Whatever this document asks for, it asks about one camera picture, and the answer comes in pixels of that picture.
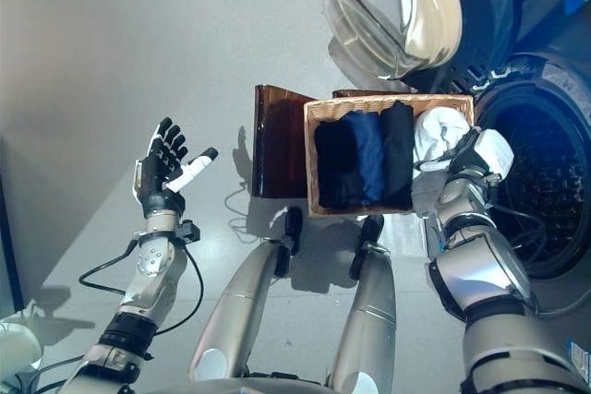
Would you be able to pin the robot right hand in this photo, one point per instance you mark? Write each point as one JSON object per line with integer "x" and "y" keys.
{"x": 491, "y": 149}

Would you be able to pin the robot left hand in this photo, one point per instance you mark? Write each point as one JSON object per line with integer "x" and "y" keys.
{"x": 159, "y": 172}

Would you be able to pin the white garment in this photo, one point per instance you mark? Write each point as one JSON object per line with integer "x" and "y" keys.
{"x": 438, "y": 131}

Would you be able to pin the narrow black garment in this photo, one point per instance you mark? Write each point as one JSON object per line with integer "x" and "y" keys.
{"x": 397, "y": 145}

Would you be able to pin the blue garment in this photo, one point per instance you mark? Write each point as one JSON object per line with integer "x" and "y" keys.
{"x": 369, "y": 149}

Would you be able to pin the large black garment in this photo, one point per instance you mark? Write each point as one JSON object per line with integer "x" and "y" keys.
{"x": 337, "y": 163}

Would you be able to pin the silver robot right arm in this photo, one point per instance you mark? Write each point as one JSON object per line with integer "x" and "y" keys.
{"x": 480, "y": 269}

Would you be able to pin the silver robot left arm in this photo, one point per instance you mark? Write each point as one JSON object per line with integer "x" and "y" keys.
{"x": 152, "y": 260}

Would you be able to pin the silver robot shoulder cover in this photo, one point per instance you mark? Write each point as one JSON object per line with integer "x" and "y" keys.
{"x": 16, "y": 348}

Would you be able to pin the grey washing machine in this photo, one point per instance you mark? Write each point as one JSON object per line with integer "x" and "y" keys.
{"x": 554, "y": 89}

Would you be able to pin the round glass washing machine door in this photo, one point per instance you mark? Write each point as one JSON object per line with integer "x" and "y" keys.
{"x": 392, "y": 11}

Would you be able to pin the brown wooden stool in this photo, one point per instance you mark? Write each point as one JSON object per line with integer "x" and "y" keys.
{"x": 277, "y": 145}

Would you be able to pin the woven wicker laundry basket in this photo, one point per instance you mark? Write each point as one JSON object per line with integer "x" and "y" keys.
{"x": 311, "y": 158}

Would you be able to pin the grey panel with black edge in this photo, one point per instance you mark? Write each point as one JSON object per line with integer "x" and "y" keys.
{"x": 9, "y": 228}

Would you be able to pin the silver robot right leg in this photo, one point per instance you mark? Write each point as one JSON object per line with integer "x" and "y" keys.
{"x": 374, "y": 302}

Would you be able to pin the small white warning sticker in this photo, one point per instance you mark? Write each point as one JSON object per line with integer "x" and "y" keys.
{"x": 581, "y": 361}

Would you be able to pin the grey robot torso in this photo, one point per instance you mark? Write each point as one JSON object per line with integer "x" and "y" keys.
{"x": 277, "y": 387}

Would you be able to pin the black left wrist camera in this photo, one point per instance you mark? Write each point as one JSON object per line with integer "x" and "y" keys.
{"x": 187, "y": 231}

